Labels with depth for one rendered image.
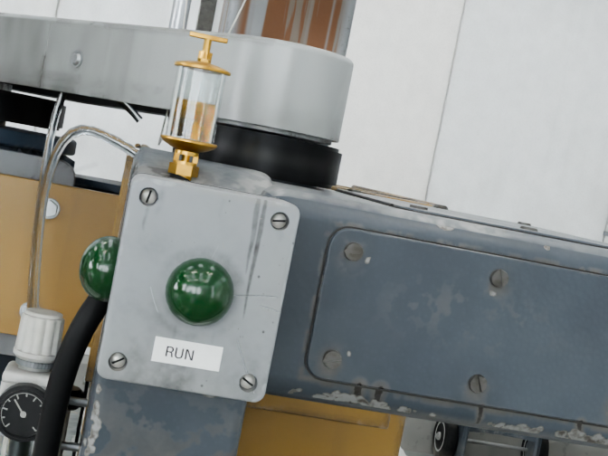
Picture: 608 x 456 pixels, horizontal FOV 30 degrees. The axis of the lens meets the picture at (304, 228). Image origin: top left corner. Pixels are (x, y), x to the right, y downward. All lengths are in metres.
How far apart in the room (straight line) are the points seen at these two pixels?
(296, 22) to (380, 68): 4.81
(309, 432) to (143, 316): 0.39
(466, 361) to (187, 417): 0.14
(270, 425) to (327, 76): 0.31
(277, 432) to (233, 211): 0.40
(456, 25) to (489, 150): 0.67
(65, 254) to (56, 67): 0.18
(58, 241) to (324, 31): 0.32
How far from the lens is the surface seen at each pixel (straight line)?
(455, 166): 5.95
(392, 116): 5.86
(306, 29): 1.05
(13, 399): 0.76
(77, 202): 0.92
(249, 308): 0.50
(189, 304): 0.48
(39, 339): 0.76
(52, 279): 0.93
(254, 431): 0.87
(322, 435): 0.87
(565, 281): 0.59
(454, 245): 0.57
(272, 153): 0.66
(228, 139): 0.67
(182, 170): 0.57
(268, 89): 0.66
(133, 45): 0.75
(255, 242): 0.50
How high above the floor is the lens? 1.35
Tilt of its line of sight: 3 degrees down
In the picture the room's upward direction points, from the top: 11 degrees clockwise
